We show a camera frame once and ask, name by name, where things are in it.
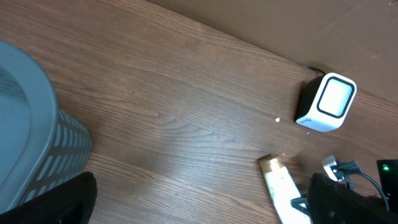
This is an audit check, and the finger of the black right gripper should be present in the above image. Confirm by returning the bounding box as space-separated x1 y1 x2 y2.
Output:
290 194 311 217

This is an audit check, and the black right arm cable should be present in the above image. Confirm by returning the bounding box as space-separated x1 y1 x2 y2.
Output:
354 170 391 214

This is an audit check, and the grey plastic mesh basket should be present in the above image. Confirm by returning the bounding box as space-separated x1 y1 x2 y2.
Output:
1 41 92 213

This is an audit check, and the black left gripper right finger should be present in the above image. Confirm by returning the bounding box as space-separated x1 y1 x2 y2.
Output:
308 173 397 224

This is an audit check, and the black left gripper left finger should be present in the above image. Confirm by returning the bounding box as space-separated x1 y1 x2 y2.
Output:
1 171 98 224

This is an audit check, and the white tube with gold cap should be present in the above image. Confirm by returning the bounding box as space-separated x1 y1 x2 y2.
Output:
259 154 312 224

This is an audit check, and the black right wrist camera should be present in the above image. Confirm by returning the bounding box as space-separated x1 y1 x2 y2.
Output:
322 156 361 182

